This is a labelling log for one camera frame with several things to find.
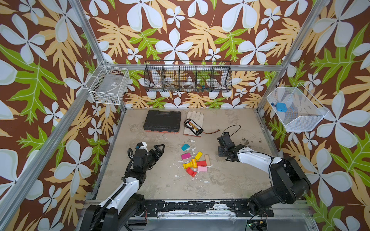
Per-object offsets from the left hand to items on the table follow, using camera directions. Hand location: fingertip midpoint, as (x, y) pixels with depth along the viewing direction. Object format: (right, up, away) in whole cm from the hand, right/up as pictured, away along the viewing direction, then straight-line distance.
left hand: (161, 146), depth 84 cm
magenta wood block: (+15, -7, +10) cm, 19 cm away
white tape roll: (+16, +41, +14) cm, 46 cm away
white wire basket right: (+79, +22, -3) cm, 82 cm away
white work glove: (+23, +19, +29) cm, 42 cm away
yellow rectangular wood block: (+23, -7, +9) cm, 26 cm away
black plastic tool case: (-3, +15, +21) cm, 26 cm away
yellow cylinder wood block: (+15, -12, +4) cm, 20 cm away
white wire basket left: (-33, +38, +2) cm, 50 cm away
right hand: (+39, -3, +9) cm, 40 cm away
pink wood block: (+25, -14, +2) cm, 29 cm away
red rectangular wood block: (+24, -11, +5) cm, 27 cm away
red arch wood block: (+17, -15, +2) cm, 23 cm away
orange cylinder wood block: (+20, -11, +4) cm, 23 cm away
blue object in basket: (+73, +24, +2) cm, 77 cm away
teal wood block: (+14, -2, +12) cm, 18 cm away
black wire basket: (+17, +47, +14) cm, 52 cm away
